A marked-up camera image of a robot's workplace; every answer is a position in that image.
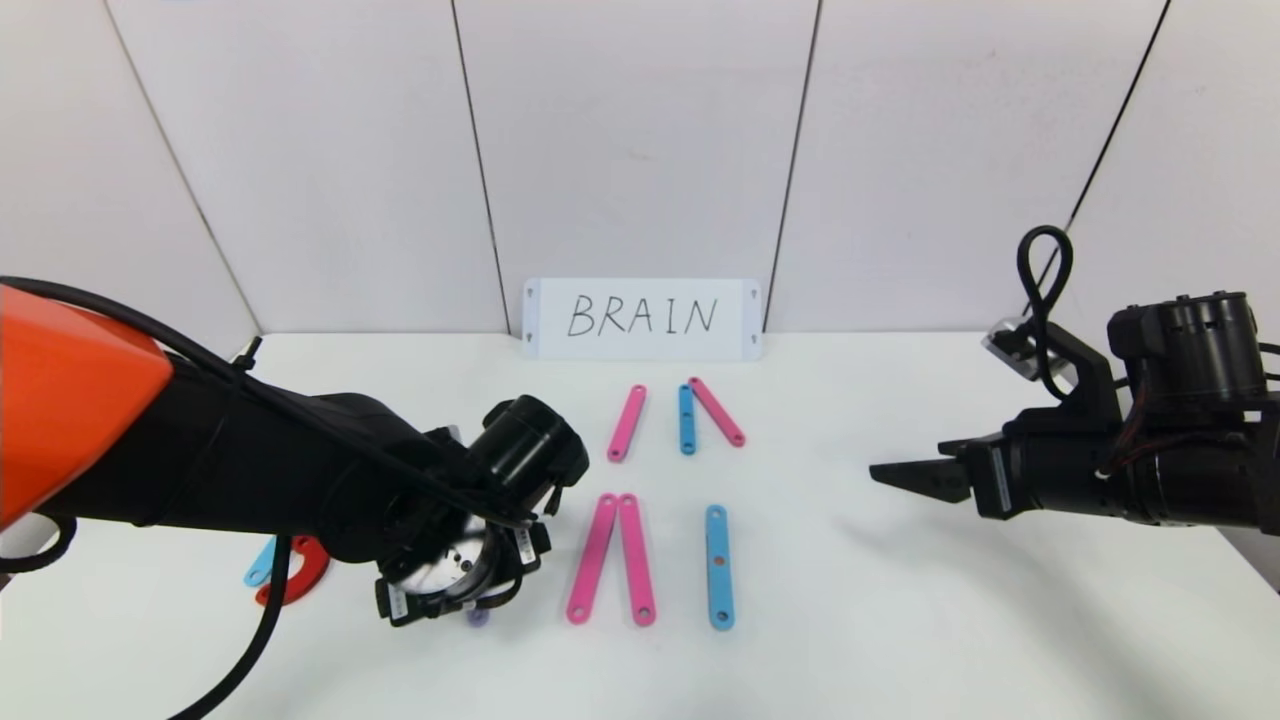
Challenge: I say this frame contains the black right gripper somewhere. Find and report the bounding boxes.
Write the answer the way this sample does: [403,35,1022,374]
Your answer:
[869,431,1129,521]

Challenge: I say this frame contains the pink bar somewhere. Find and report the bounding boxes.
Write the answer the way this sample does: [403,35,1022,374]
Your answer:
[617,493,658,628]
[688,377,747,449]
[566,493,620,626]
[606,385,649,464]

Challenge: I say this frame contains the white BRAIN sign card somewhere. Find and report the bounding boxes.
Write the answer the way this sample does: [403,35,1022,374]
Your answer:
[522,278,764,362]

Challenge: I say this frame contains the red curved piece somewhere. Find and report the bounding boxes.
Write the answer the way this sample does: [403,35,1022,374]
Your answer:
[255,535,332,609]

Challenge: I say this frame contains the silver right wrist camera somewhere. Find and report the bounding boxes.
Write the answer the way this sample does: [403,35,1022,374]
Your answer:
[982,314,1046,381]

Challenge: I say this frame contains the black right camera bracket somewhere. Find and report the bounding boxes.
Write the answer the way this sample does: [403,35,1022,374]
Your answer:
[1020,322,1121,419]

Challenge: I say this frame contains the black looped right arm cable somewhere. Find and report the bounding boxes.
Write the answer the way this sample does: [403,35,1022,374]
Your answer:
[1017,225,1076,401]

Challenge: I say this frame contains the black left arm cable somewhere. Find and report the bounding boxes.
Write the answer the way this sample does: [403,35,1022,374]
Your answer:
[0,275,536,720]

